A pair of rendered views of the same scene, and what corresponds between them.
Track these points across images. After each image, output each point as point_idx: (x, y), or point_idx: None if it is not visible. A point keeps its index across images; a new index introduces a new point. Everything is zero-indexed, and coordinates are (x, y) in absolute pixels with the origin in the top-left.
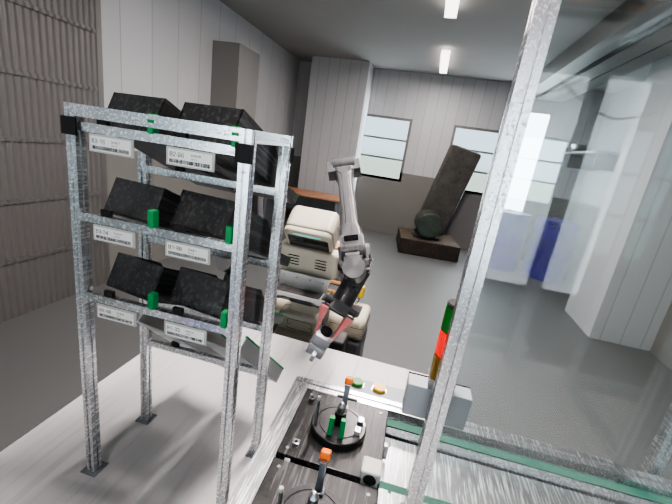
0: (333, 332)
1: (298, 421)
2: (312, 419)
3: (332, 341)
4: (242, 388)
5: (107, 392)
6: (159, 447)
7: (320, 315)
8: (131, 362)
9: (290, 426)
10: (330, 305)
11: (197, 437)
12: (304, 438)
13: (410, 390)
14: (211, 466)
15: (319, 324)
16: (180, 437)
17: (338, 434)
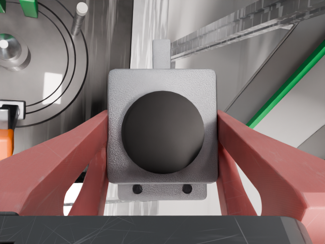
0: (114, 174)
1: (115, 56)
2: (85, 48)
3: (100, 112)
4: None
5: None
6: (281, 32)
7: (286, 145)
8: None
9: (128, 37)
10: (310, 243)
11: (248, 61)
12: (89, 9)
13: None
14: (211, 16)
15: (233, 125)
16: (267, 55)
17: (7, 12)
